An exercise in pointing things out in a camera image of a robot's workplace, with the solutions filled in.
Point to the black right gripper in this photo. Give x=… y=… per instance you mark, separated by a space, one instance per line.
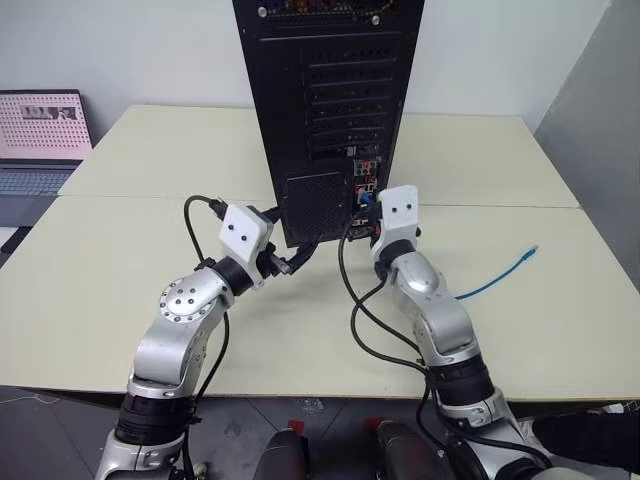
x=376 y=231

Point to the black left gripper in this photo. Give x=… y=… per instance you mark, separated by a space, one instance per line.
x=266 y=260

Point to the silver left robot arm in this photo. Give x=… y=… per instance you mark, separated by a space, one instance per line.
x=175 y=325

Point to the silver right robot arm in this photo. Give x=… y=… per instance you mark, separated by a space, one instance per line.
x=440 y=320

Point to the black computer tower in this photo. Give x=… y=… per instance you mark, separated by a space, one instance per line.
x=325 y=100

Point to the dark rounded shape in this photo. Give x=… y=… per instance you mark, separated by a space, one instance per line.
x=282 y=457
x=407 y=452

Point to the grey open laptop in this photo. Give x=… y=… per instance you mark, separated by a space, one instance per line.
x=40 y=130

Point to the black bulky object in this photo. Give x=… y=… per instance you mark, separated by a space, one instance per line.
x=590 y=430

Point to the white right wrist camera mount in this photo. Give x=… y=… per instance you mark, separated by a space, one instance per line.
x=398 y=210

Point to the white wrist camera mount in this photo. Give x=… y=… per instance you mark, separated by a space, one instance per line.
x=241 y=232
x=398 y=210

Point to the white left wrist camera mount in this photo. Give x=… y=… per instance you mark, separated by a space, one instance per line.
x=241 y=232

